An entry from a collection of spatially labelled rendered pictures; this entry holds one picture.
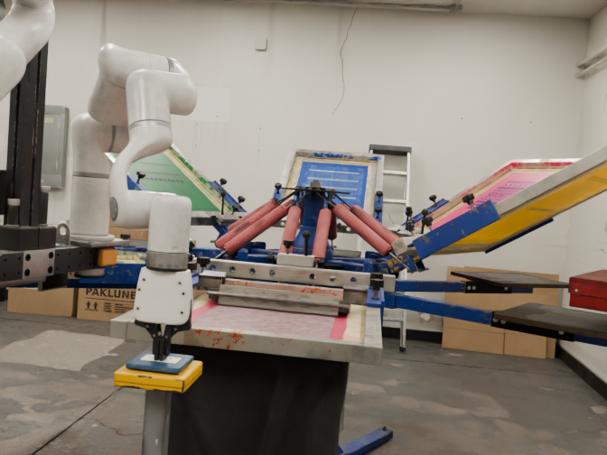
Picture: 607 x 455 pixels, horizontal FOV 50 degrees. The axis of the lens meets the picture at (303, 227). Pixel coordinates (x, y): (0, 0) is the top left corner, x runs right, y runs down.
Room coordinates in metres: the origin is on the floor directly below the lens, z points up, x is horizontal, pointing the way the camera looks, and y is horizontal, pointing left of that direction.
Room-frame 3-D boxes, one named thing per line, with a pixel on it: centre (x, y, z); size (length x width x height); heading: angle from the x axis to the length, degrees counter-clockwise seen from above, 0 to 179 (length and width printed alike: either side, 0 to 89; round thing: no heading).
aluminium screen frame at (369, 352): (1.76, 0.07, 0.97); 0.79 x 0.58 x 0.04; 174
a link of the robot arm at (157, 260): (1.21, 0.25, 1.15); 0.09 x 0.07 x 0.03; 84
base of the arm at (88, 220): (1.66, 0.55, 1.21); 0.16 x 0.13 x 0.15; 71
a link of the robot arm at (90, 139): (1.66, 0.53, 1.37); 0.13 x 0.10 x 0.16; 123
